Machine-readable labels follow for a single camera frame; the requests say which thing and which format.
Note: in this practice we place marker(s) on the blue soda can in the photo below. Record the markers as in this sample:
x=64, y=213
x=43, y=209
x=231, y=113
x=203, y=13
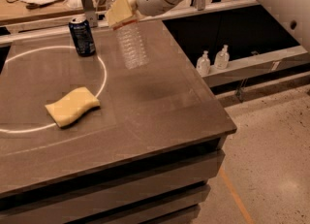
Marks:
x=82, y=36

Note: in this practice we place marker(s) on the grey table drawer cabinet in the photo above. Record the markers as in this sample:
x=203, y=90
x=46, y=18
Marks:
x=164, y=189

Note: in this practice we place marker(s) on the clear plastic water bottle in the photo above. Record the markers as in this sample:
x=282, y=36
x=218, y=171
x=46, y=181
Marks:
x=131, y=43

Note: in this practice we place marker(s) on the yellow sponge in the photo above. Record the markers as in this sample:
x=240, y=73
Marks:
x=72, y=106

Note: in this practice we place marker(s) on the grey metal bracket post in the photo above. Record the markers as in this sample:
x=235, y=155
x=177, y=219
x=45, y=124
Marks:
x=90, y=13

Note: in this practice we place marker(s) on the left hand sanitizer bottle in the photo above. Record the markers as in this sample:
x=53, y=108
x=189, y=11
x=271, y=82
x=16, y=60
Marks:
x=203, y=64

